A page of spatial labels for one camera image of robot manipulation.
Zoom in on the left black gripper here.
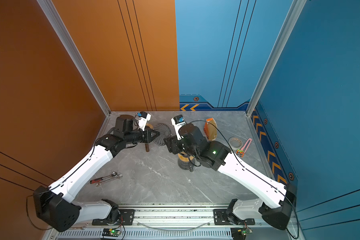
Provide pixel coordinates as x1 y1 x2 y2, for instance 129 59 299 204
124 128 161 146

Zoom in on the grey glass dripper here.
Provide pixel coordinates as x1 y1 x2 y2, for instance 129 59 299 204
154 123 172 146

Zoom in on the grey ribbed glass pitcher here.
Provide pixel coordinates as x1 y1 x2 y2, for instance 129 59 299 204
178 159 195 172

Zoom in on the orange coffee filter box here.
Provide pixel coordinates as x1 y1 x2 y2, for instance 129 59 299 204
204 118 218 141

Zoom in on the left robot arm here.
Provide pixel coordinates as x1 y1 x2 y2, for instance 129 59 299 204
33 112 160 232

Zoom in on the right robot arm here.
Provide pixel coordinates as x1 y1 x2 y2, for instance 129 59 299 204
164 123 296 230

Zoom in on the white tape roll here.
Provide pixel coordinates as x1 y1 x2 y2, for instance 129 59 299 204
229 137 243 151

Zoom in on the metal wrench set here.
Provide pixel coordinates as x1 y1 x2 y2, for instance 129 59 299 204
90 172 123 187

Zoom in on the left green circuit board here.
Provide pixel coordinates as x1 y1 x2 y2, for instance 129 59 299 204
102 228 122 239

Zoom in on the right circuit board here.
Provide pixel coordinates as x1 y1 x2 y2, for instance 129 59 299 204
231 228 253 240

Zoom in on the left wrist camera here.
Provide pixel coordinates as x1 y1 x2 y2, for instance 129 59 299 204
136 111 151 131

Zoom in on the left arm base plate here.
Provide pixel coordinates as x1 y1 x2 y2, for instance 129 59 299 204
92 209 135 226

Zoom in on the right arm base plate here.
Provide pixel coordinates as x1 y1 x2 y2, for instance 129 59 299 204
213 209 256 226

